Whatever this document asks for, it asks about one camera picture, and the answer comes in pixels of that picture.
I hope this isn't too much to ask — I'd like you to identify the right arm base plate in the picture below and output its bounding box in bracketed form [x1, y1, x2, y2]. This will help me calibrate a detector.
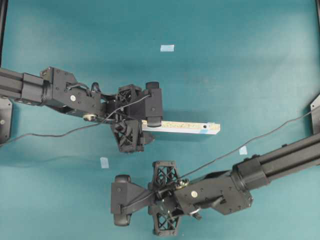
[310, 95, 320, 135]

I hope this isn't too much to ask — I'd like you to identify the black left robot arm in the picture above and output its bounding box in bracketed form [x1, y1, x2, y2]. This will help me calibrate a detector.
[0, 67, 163, 153]

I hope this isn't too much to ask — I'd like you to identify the blue tape piece right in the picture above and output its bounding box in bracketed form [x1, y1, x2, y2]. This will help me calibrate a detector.
[239, 146, 248, 155]

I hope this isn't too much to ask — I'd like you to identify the black frame rail left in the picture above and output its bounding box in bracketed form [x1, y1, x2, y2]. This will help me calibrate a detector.
[0, 0, 9, 65]

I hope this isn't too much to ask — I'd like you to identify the black right camera cable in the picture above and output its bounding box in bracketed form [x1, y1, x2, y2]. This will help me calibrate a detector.
[119, 107, 316, 210]

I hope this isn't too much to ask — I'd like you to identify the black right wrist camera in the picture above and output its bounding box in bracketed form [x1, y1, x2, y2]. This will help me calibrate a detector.
[110, 174, 153, 227]

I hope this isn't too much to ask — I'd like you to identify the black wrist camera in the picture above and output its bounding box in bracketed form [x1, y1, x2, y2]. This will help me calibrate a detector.
[128, 81, 163, 128]
[110, 174, 153, 227]

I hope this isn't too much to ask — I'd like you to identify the blue tape piece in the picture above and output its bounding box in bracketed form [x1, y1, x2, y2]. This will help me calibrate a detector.
[239, 146, 248, 155]
[100, 157, 109, 169]
[160, 44, 175, 53]

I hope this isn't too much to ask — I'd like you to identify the black camera cable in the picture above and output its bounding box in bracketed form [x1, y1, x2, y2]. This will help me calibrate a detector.
[0, 92, 153, 148]
[119, 107, 316, 210]

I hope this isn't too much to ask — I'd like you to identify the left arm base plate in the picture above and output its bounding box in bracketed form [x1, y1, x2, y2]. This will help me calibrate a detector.
[0, 97, 13, 145]

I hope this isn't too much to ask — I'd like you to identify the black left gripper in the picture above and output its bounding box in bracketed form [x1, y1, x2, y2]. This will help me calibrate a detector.
[111, 84, 155, 153]

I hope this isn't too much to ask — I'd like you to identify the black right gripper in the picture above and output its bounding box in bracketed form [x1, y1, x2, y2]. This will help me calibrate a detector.
[148, 161, 187, 236]

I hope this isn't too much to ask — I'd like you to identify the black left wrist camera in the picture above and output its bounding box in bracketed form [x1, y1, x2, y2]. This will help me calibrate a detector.
[128, 81, 163, 128]

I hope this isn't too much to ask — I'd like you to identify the black left camera cable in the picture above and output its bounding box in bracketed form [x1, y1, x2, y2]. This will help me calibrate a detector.
[0, 92, 153, 148]

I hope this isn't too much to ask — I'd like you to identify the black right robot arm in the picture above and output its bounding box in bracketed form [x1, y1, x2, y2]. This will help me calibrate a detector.
[148, 134, 320, 237]

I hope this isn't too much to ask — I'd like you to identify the white particle board plank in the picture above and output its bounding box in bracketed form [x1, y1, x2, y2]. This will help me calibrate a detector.
[142, 120, 221, 135]

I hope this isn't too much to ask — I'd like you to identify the blue tape piece centre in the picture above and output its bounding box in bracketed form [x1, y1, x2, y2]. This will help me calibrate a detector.
[160, 44, 175, 53]

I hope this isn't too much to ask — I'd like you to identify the blue tape piece left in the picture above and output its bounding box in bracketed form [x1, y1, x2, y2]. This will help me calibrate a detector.
[100, 157, 109, 169]

